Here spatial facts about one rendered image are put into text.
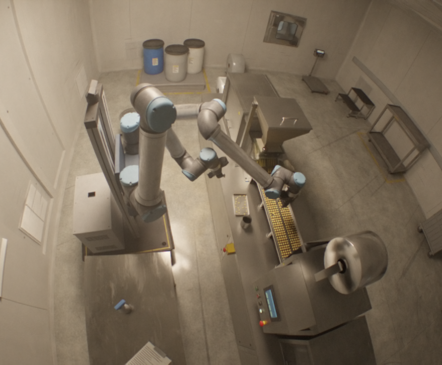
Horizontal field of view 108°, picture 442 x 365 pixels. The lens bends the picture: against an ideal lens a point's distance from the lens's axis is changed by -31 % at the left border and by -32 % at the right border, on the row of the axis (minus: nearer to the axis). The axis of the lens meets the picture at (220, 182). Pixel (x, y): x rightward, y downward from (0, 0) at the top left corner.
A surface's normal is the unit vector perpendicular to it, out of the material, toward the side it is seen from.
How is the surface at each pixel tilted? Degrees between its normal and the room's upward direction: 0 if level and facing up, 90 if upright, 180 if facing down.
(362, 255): 3
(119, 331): 0
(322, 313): 0
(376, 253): 8
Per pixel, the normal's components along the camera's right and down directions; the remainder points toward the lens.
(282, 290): 0.14, -0.56
